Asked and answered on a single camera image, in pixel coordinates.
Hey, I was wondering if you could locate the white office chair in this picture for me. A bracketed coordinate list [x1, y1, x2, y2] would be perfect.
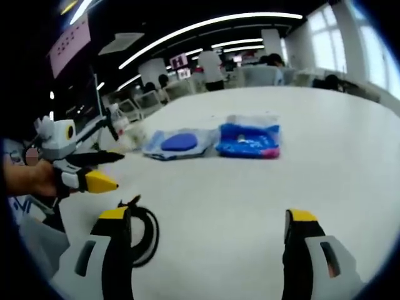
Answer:
[134, 90, 163, 113]

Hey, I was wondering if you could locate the white tabletop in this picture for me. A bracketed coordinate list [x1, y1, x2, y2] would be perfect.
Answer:
[51, 86, 400, 300]

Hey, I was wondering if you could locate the ceiling air vent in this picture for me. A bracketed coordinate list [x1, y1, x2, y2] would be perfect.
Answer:
[98, 32, 146, 56]

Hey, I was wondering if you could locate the black laptop stand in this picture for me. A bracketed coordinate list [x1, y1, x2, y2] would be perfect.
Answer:
[74, 107, 119, 148]

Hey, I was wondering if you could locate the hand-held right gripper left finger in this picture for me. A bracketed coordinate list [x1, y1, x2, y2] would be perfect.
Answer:
[51, 206, 134, 300]

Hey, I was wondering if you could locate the person's left hand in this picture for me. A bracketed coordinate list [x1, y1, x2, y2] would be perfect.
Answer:
[31, 161, 68, 198]

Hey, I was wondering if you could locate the light blue office chair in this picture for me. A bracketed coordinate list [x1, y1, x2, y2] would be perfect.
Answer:
[240, 65, 279, 88]

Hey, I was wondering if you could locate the wall screen with white letter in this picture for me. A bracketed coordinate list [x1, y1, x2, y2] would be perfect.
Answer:
[171, 52, 188, 69]

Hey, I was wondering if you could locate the large window with blinds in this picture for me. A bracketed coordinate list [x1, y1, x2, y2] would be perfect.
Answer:
[359, 24, 398, 101]

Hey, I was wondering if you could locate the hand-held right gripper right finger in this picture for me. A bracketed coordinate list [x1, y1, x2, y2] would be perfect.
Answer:
[282, 208, 366, 300]

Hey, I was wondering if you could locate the background office desk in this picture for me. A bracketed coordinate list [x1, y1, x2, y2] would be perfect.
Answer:
[293, 70, 382, 103]

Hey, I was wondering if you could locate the blue tissue packet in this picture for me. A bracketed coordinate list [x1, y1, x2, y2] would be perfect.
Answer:
[216, 114, 282, 159]

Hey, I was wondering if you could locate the black office chair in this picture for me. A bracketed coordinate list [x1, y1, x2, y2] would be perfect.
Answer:
[323, 74, 343, 91]

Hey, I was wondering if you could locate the large bright screen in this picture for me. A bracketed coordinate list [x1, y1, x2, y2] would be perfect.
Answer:
[48, 14, 92, 79]

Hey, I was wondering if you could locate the clear plastic water bottle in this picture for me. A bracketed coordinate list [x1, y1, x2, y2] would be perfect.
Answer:
[109, 104, 129, 138]

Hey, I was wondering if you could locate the narrow window with blinds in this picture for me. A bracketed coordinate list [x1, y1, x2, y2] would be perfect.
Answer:
[307, 4, 348, 74]

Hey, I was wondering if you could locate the white paper cup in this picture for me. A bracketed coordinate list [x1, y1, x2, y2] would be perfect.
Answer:
[124, 123, 148, 149]

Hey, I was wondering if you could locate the laptop with dark screen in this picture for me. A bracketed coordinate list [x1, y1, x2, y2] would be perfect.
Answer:
[51, 73, 106, 135]

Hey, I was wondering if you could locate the long ceiling light strip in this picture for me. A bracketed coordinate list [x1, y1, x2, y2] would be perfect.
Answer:
[118, 12, 304, 70]

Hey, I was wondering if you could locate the large blue wet-wipes pack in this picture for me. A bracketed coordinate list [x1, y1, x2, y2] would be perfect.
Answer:
[142, 127, 219, 161]

